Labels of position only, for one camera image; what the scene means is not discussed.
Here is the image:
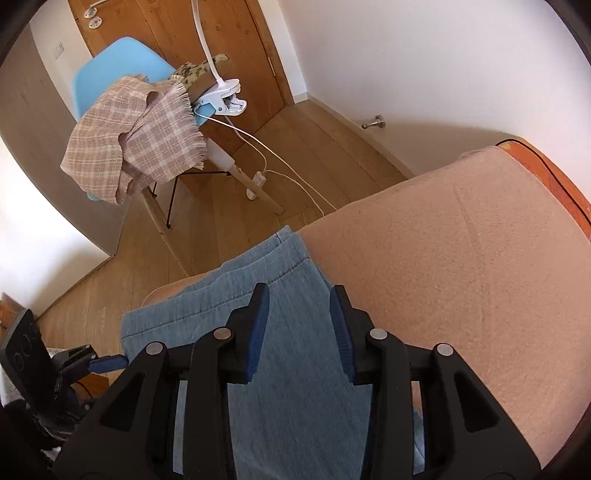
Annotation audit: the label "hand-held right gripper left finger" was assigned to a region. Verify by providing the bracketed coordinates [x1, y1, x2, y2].
[52, 283, 271, 480]

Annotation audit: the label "peach blanket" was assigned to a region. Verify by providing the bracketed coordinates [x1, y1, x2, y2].
[148, 147, 591, 468]

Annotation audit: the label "metal door handle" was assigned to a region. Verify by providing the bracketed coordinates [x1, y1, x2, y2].
[82, 0, 106, 29]

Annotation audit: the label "pink plaid fringed cloth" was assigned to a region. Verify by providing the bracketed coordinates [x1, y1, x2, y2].
[61, 76, 207, 206]

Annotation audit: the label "wooden door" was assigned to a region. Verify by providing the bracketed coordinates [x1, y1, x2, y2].
[67, 0, 294, 195]

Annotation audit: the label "light blue denim pants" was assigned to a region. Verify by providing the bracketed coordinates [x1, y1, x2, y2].
[121, 225, 426, 480]

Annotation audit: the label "white clamp lamp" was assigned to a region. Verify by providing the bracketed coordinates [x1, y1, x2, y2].
[191, 0, 248, 119]

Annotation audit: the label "camouflage cloth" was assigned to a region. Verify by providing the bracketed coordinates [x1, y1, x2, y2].
[167, 53, 228, 100]

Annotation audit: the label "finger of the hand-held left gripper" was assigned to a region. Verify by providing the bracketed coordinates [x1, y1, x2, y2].
[54, 344, 128, 387]

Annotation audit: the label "orange patterned bed sheet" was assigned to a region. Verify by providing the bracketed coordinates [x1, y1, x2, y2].
[496, 136, 591, 241]

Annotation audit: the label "light blue chair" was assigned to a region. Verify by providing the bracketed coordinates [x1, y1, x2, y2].
[74, 37, 283, 278]

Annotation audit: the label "thin black cable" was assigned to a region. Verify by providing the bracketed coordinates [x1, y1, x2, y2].
[496, 137, 591, 209]

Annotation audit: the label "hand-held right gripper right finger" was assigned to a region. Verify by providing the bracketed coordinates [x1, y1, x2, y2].
[329, 285, 542, 480]

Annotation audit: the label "white lamp cable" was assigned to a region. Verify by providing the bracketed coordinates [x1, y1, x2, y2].
[198, 113, 338, 217]

